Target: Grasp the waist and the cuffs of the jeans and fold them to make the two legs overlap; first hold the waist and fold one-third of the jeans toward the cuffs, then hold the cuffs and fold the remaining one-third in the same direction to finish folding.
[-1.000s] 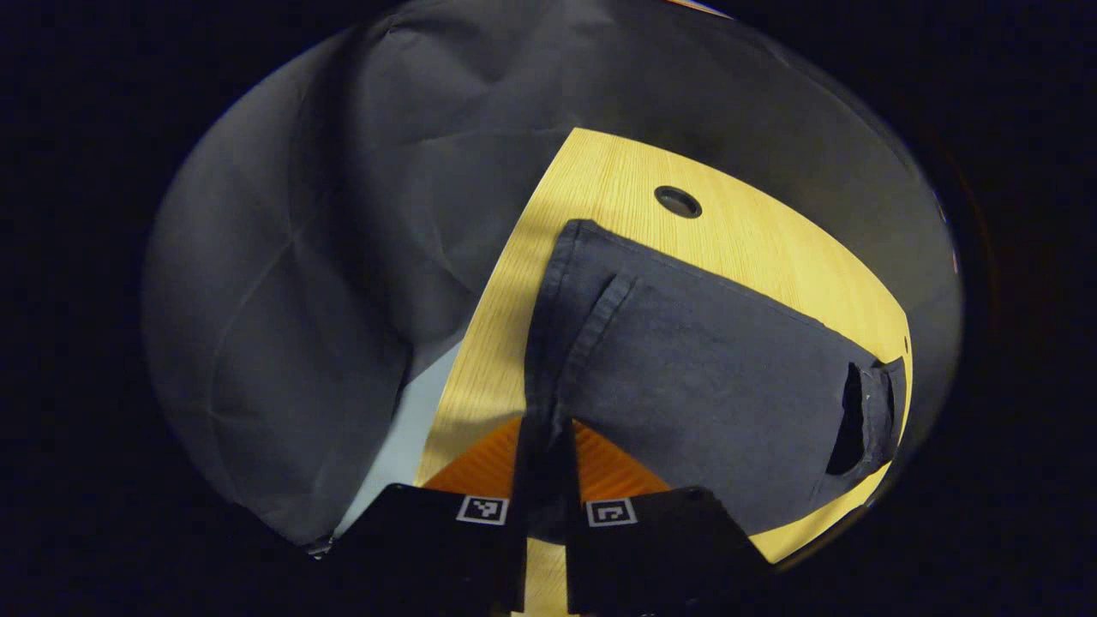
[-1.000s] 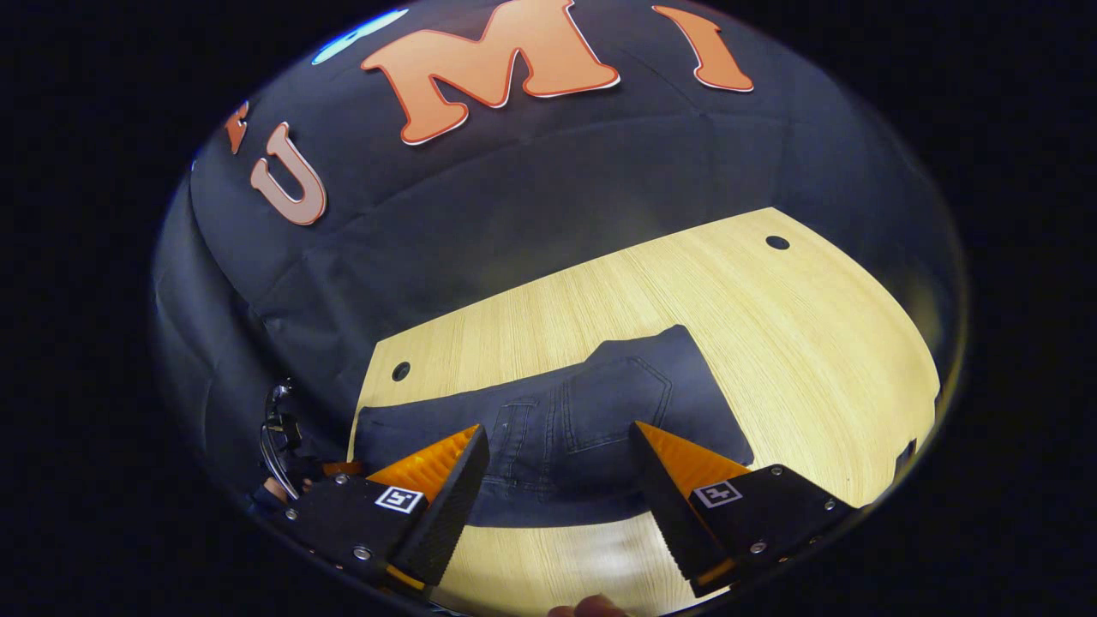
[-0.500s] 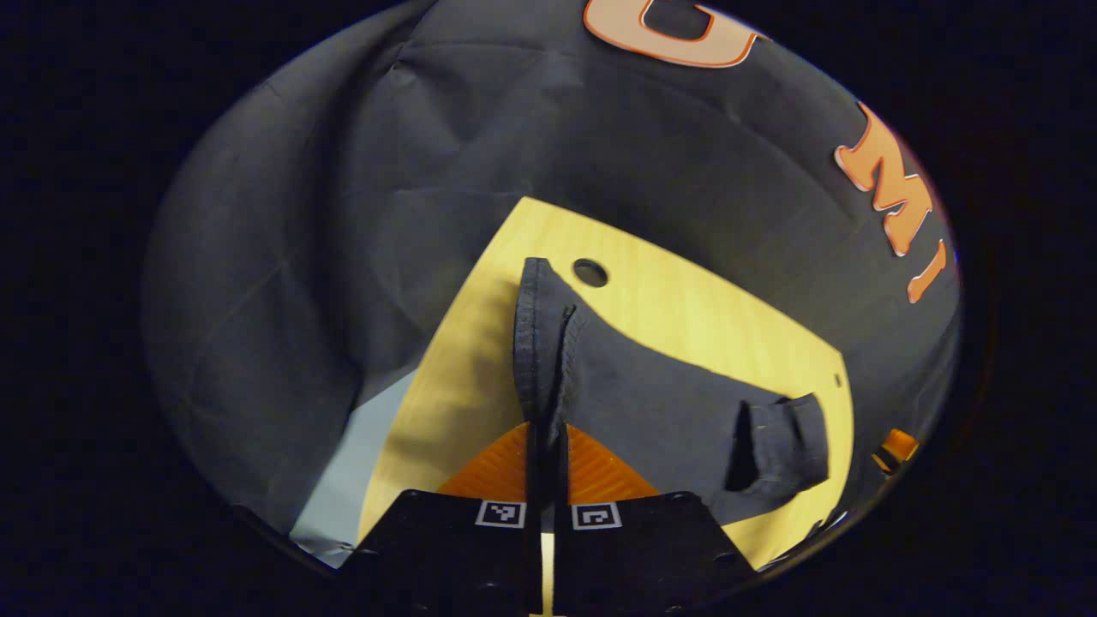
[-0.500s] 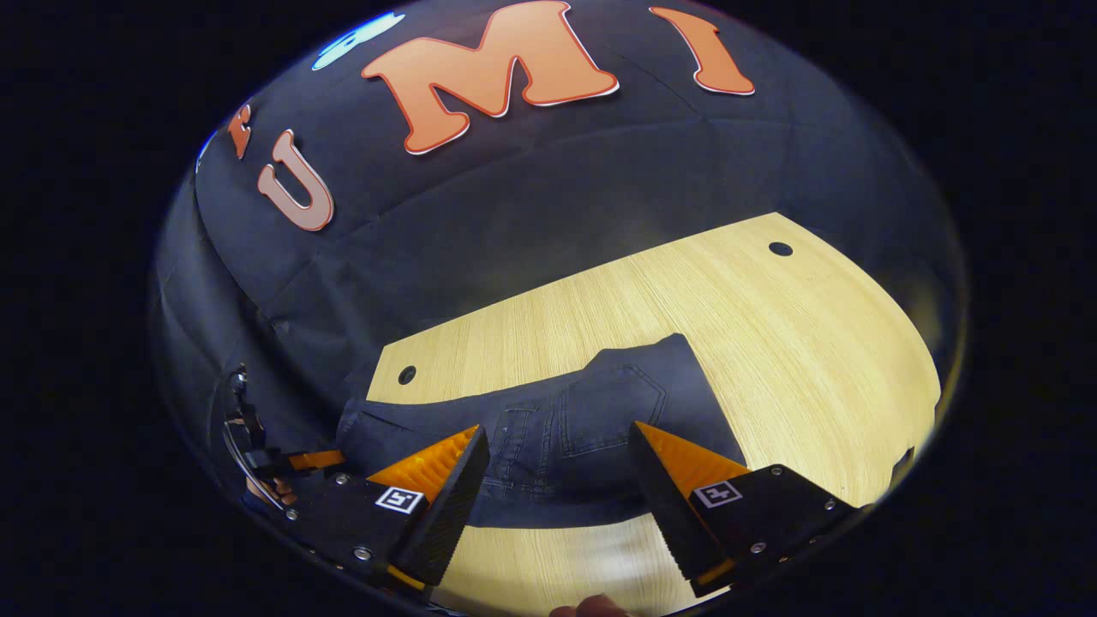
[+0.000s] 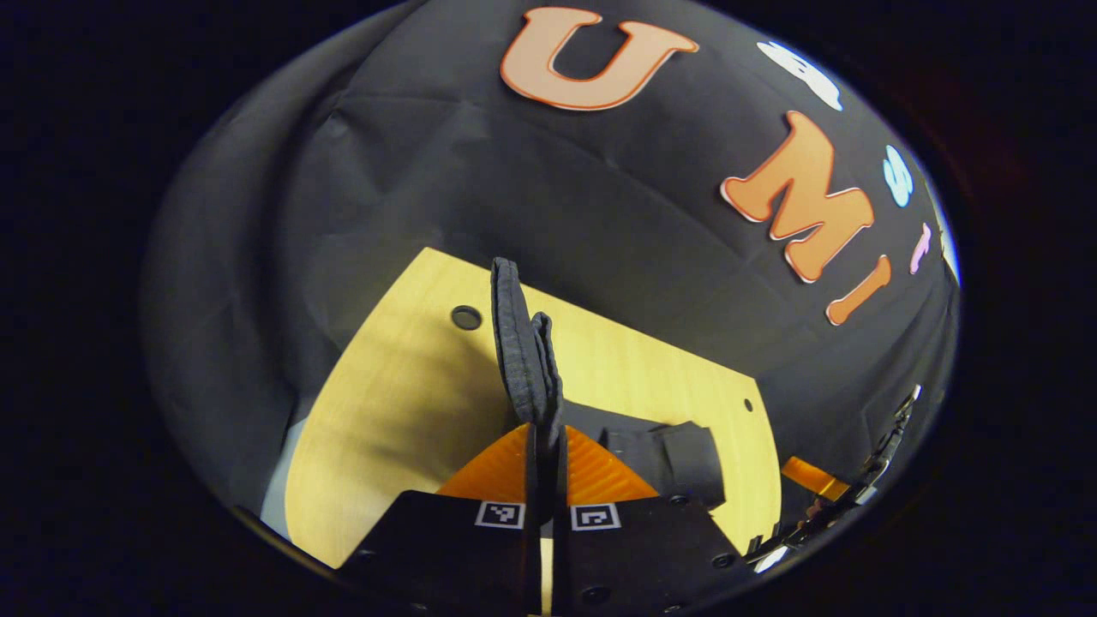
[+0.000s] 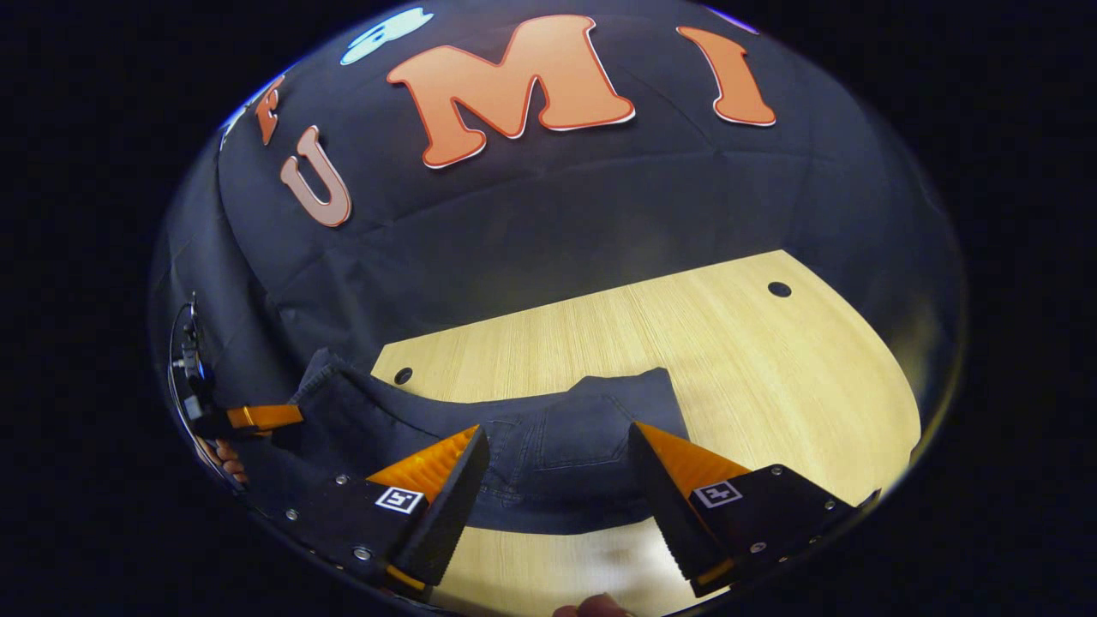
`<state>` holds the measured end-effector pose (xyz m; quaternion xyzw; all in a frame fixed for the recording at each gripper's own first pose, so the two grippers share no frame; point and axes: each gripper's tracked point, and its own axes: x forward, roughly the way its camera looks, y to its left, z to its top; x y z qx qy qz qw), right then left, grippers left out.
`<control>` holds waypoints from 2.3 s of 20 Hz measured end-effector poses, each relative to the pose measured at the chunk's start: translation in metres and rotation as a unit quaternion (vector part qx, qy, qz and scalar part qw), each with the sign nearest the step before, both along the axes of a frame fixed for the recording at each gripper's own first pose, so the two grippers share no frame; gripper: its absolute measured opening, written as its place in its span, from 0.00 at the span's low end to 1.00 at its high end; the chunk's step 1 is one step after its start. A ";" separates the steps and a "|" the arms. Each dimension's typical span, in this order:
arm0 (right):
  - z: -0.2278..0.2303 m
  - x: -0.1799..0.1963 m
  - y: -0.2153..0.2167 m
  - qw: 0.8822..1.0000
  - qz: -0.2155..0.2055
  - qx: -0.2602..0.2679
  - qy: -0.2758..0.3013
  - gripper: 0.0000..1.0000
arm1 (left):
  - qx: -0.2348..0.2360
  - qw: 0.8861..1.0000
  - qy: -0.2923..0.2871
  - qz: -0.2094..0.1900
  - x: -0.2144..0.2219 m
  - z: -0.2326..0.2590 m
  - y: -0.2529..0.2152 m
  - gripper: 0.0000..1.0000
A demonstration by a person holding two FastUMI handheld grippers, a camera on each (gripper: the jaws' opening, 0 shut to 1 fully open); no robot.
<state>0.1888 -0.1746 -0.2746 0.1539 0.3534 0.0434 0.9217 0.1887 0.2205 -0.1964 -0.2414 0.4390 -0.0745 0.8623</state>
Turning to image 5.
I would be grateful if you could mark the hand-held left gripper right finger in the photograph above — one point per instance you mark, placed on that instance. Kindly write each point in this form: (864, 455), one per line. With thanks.
(561, 480)

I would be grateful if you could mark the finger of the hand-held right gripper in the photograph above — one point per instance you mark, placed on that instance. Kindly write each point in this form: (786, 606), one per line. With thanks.
(810, 476)

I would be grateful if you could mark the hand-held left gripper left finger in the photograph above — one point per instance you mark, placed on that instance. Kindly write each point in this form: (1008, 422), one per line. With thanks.
(533, 480)

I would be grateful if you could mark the dark grey jeans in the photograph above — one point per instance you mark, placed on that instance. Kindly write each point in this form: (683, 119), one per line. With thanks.
(523, 343)

